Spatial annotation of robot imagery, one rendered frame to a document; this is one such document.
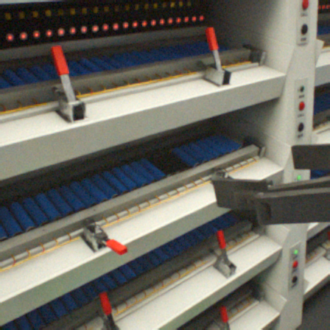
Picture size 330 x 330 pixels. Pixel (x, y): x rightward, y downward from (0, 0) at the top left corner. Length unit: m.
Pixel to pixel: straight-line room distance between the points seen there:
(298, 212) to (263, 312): 0.69
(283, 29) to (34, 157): 0.50
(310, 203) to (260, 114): 0.52
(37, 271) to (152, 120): 0.26
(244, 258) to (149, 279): 0.22
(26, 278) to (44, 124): 0.20
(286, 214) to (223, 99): 0.36
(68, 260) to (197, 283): 0.31
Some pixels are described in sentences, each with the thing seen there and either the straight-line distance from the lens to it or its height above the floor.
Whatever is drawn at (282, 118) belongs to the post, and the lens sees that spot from 0.79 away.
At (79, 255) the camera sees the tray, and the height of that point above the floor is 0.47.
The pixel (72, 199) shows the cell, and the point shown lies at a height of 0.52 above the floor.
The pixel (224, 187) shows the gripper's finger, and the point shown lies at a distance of 0.38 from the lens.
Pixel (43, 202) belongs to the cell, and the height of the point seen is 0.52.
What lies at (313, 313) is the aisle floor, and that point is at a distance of 1.16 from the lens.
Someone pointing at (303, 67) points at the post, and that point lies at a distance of 0.81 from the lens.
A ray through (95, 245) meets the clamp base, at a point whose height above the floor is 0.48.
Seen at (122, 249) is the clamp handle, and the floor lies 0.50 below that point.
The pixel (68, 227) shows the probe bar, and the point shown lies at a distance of 0.57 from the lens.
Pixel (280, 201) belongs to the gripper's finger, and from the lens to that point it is 0.31.
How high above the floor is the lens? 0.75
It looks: 22 degrees down
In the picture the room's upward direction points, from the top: 6 degrees counter-clockwise
